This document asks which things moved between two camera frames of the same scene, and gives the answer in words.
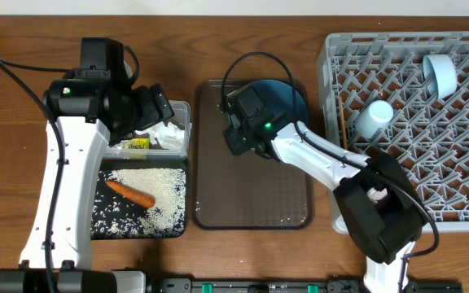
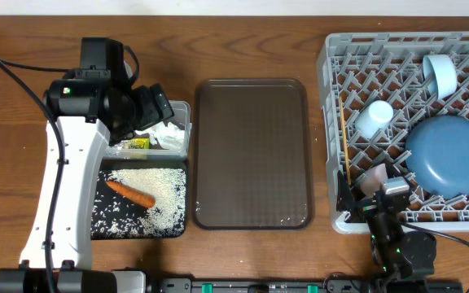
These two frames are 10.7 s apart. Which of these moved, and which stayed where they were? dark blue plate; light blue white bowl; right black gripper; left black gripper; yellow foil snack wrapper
Moved: right black gripper; dark blue plate
Stayed: left black gripper; light blue white bowl; yellow foil snack wrapper
